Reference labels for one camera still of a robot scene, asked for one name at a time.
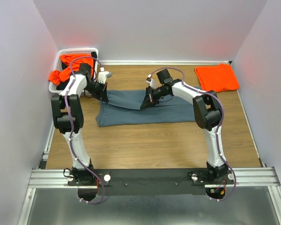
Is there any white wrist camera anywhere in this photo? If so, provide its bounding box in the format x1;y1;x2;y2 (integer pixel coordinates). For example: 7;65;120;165
146;74;157;89
97;67;112;84

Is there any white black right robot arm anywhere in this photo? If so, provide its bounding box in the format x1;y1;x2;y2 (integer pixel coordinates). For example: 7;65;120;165
140;67;229;184

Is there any crumpled orange t shirt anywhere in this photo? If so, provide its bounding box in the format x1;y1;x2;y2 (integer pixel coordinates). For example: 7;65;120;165
48;53;95;86

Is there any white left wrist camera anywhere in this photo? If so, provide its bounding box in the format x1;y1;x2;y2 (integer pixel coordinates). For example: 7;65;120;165
97;67;112;84

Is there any aluminium extrusion rail frame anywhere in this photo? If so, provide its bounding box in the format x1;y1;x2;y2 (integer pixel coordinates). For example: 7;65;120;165
18;60;281;225

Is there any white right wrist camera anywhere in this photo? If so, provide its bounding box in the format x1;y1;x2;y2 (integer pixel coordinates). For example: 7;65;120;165
146;74;157;89

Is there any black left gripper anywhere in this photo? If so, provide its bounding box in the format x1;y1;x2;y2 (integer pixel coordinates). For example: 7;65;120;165
83;80;109;102

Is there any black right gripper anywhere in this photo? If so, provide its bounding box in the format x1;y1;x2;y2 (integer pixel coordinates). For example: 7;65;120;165
140;86;167;110

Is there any black t shirt in basket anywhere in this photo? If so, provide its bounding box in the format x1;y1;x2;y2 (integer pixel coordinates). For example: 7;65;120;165
56;52;97;90

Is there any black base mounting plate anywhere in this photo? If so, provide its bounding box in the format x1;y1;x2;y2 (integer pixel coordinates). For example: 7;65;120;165
66;168;234;201

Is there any blue grey t shirt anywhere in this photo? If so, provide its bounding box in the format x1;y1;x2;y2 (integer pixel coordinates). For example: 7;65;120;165
96;90;195;127

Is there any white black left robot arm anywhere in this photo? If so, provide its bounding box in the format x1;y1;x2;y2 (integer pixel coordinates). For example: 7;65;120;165
51;63;112;186

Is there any folded orange t shirt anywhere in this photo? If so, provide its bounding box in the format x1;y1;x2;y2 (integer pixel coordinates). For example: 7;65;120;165
195;64;239;92

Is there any white plastic laundry basket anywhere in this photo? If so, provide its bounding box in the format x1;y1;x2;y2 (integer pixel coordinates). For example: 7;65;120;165
49;47;99;94

